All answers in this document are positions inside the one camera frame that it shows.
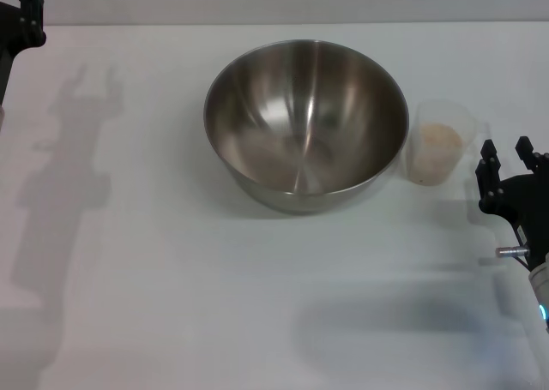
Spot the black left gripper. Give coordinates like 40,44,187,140
0,0,47,106

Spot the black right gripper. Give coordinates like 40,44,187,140
474,135,549,273

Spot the clear plastic measuring cup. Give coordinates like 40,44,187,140
405,100,490,186

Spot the stainless steel mixing bowl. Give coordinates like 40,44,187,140
203,39,409,214

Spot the right arm cable with plug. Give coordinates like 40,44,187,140
496,245,532,271

